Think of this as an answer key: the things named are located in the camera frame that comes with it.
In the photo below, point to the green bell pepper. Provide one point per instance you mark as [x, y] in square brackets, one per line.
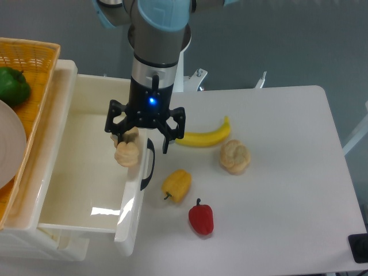
[14, 88]

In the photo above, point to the orange wicker basket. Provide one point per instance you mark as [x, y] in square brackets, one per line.
[38, 60]

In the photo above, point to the white drawer cabinet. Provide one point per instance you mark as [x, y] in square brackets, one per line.
[21, 237]

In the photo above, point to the white plate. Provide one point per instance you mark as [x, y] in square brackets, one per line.
[13, 143]

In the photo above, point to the yellow banana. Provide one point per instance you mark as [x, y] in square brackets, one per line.
[206, 139]

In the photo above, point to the black drawer handle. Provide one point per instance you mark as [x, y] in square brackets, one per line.
[151, 156]

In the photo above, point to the round knotted bread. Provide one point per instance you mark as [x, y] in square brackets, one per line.
[234, 157]

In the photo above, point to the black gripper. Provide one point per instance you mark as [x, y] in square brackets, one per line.
[147, 107]

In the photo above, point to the upper white drawer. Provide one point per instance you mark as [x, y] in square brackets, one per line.
[90, 196]

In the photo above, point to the red bell pepper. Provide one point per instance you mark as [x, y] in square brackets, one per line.
[201, 218]

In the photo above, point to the yellow bell pepper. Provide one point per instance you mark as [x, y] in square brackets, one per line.
[176, 185]

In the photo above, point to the square bread roll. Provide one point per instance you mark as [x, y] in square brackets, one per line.
[127, 151]

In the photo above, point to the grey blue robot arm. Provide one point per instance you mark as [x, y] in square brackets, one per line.
[160, 30]

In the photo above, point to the black device at edge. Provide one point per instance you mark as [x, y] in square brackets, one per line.
[358, 244]

